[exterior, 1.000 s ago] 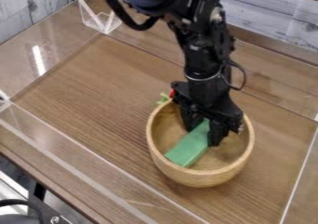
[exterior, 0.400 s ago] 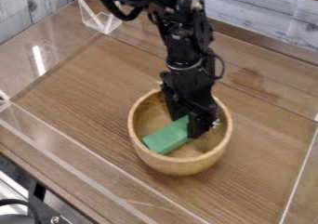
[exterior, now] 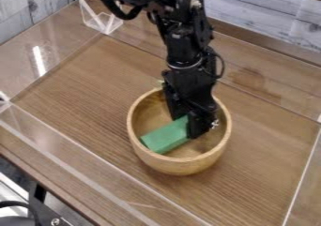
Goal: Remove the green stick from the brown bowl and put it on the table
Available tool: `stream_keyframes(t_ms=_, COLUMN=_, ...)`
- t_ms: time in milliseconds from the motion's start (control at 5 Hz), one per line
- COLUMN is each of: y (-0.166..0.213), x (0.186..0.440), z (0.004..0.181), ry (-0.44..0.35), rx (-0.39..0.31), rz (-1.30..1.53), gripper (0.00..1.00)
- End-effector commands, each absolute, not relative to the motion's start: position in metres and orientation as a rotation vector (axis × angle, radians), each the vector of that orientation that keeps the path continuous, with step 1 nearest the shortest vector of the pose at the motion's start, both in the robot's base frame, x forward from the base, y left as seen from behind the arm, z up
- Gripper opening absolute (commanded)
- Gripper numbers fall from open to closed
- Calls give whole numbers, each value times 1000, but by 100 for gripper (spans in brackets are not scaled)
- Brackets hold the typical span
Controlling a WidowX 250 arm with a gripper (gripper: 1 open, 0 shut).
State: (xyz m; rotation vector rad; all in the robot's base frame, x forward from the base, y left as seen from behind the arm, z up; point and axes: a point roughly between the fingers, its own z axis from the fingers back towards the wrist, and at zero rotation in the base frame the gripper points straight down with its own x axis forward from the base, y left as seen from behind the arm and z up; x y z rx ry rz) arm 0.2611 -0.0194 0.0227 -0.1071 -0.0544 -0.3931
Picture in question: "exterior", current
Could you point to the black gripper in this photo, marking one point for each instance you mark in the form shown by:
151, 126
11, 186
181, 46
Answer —
187, 90

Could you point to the wooden bowl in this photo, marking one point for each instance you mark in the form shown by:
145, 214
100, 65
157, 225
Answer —
195, 155

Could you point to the green rectangular block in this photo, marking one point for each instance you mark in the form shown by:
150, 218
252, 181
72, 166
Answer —
167, 137

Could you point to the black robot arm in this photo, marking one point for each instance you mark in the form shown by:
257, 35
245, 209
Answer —
183, 27

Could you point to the clear acrylic tray wall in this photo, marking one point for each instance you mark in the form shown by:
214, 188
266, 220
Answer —
106, 195

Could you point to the clear acrylic corner bracket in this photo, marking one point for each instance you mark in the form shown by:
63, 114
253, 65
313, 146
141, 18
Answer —
103, 22

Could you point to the black metal table frame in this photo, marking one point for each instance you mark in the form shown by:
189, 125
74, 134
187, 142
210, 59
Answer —
28, 204

